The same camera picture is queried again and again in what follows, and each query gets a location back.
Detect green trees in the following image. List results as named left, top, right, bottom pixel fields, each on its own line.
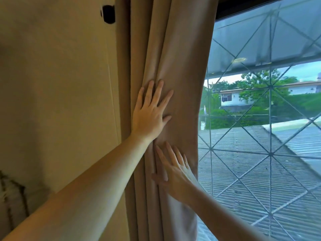
left=199, top=69, right=321, bottom=129

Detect beige curtain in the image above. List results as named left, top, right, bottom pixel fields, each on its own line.
left=115, top=0, right=219, bottom=241

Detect person's left forearm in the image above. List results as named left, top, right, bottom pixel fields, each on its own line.
left=0, top=134, right=152, bottom=241

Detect person's right hand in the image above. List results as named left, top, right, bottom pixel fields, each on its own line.
left=151, top=141, right=201, bottom=204

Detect black wall device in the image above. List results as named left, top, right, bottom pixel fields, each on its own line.
left=101, top=5, right=116, bottom=24

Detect grey corrugated roof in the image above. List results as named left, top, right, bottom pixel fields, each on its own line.
left=197, top=124, right=321, bottom=241

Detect person's left hand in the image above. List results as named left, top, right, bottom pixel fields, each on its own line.
left=130, top=80, right=174, bottom=144

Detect dark window frame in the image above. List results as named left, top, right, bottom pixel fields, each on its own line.
left=215, top=0, right=291, bottom=22

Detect person's right forearm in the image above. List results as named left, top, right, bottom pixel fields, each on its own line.
left=184, top=184, right=275, bottom=241

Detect metal window grille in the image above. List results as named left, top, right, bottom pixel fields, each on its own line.
left=198, top=0, right=321, bottom=241

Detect white house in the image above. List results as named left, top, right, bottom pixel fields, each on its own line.
left=219, top=88, right=254, bottom=113

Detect grey roof overhang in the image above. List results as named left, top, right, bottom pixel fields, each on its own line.
left=205, top=0, right=321, bottom=80

